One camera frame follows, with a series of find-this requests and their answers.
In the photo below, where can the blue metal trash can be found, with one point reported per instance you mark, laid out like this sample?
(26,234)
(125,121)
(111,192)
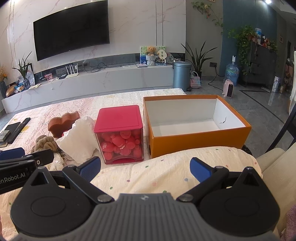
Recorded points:
(182,70)

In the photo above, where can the dark cabinet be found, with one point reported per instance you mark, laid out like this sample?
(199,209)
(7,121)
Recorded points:
(261,66)

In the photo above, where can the white wifi router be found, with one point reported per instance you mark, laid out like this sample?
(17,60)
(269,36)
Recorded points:
(72,70)

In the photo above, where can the tall green floor plant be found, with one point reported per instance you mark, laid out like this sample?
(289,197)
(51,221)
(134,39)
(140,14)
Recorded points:
(197,58)

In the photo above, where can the dotted cream blanket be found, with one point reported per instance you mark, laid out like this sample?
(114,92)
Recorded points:
(169,173)

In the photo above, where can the teddy bear figure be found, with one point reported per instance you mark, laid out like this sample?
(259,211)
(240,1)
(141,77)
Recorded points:
(151,56)

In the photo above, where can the woven pastel basket bag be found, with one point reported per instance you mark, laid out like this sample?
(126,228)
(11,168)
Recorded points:
(195,81)

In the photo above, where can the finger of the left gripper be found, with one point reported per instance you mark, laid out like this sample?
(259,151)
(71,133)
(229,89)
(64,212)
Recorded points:
(12,154)
(42,158)

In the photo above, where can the red lidded toy box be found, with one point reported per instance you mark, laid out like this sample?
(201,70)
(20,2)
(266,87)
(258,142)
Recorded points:
(120,135)

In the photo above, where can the potted plant glass vase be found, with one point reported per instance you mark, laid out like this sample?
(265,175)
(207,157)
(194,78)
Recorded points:
(23,67)

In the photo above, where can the black notebook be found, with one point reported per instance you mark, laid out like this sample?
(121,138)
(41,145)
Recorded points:
(10,128)

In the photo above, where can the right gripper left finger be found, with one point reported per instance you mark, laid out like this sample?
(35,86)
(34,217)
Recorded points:
(79,177)

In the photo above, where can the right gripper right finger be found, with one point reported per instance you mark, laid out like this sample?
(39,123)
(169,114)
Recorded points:
(209,179)

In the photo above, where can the grey small box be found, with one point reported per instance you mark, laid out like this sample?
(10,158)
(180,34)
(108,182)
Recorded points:
(4,135)

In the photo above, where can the orange cardboard box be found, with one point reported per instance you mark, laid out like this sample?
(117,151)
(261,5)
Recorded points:
(176,123)

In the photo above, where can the white marble tv console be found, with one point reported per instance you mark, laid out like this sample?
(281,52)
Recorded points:
(104,81)

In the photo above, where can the pink space heater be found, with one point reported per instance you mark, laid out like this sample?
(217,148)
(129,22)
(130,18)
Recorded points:
(228,88)

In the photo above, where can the blue water jug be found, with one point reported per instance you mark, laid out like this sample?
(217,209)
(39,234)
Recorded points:
(232,71)

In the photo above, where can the black remote control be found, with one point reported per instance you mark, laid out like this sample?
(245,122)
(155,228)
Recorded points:
(18,130)

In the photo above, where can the dried yellow flower vase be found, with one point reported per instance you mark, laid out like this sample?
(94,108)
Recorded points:
(3,77)

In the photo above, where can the hanging ivy plant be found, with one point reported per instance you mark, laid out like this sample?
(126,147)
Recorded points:
(244,37)

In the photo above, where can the black wall television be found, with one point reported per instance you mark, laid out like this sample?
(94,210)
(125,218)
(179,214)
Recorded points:
(74,28)

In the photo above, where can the white plastic bag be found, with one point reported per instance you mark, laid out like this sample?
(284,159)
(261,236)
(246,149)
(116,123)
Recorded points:
(80,141)

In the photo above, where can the beige knitted plush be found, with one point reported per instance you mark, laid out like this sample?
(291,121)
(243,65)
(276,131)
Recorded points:
(44,142)

